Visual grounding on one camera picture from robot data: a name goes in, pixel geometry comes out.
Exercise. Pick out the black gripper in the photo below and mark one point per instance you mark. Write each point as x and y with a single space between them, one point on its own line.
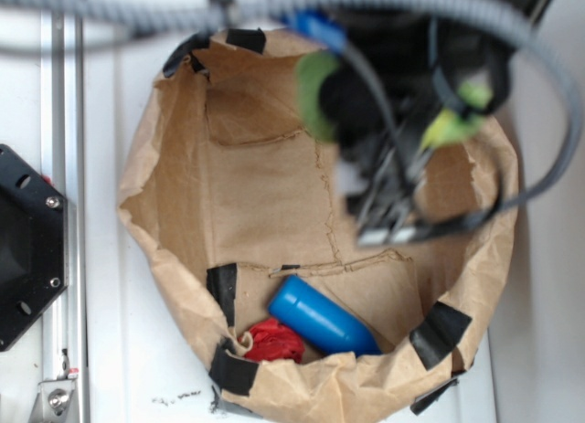
414 65

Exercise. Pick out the green plush animal toy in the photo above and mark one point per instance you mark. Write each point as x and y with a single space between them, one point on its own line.
335 105

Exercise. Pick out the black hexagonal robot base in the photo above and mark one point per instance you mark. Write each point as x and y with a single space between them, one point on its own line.
33 246

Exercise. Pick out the brown paper bag bin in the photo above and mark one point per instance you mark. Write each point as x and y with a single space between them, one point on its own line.
227 194

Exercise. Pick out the blue plastic bottle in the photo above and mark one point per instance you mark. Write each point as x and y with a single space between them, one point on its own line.
320 321

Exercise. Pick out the red crumpled cloth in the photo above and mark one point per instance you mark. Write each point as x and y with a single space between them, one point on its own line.
272 340

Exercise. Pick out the white plastic tray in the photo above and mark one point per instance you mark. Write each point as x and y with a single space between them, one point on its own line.
141 369

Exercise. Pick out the aluminium frame rail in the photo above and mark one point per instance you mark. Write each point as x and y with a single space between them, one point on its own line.
64 330

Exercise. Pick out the metal corner bracket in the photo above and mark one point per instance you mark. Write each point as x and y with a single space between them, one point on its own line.
56 402

